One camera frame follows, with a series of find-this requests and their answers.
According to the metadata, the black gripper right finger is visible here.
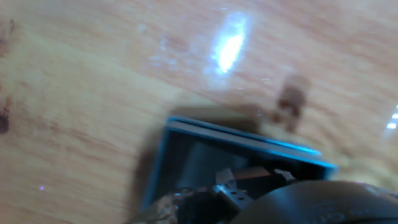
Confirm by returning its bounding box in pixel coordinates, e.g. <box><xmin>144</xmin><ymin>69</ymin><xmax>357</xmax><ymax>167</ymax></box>
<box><xmin>273</xmin><ymin>169</ymin><xmax>296</xmax><ymax>184</ymax></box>

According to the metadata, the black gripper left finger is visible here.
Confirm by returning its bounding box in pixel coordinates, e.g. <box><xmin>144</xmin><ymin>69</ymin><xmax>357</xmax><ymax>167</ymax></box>
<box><xmin>213</xmin><ymin>167</ymin><xmax>254</xmax><ymax>211</ymax></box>

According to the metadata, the light blue gift box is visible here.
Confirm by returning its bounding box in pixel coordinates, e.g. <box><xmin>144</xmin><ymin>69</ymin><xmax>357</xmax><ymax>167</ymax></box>
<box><xmin>139</xmin><ymin>115</ymin><xmax>339</xmax><ymax>215</ymax></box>

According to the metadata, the wooden board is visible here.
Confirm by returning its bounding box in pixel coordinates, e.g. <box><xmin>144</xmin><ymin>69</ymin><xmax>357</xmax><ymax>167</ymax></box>
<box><xmin>0</xmin><ymin>0</ymin><xmax>398</xmax><ymax>224</ymax></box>

